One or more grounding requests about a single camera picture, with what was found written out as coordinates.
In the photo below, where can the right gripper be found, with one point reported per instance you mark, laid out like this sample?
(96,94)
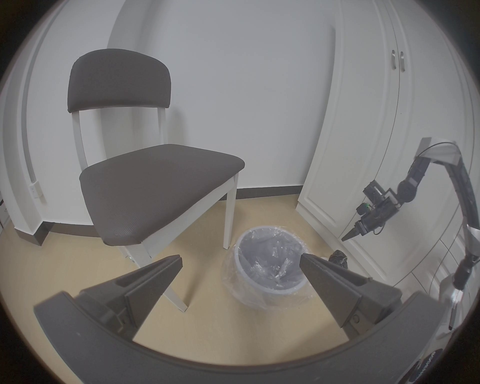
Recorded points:
(378,219)

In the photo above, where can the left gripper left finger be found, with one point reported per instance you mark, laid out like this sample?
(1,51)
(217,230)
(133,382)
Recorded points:
(146,296)

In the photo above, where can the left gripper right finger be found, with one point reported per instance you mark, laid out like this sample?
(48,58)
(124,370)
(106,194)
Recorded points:
(337,292)

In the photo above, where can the black plastic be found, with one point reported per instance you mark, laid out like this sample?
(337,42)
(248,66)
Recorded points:
(337,258)

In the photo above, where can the clear plastic bag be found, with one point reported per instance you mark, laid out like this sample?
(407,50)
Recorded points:
(230,277)

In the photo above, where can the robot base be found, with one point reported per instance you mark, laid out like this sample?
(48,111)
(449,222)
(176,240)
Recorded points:
(448,300)

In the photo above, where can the white trash bin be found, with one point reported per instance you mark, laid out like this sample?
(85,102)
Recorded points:
(262,294)

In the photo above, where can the white wardrobe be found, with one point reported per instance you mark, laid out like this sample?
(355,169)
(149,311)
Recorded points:
(360,131)

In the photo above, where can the white chair with grey cushions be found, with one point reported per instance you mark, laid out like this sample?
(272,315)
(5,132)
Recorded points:
(157,187)

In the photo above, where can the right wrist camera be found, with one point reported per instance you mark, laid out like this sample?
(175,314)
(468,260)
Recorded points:
(364,209)

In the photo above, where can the white wall socket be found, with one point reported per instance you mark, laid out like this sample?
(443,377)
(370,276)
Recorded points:
(36,190)

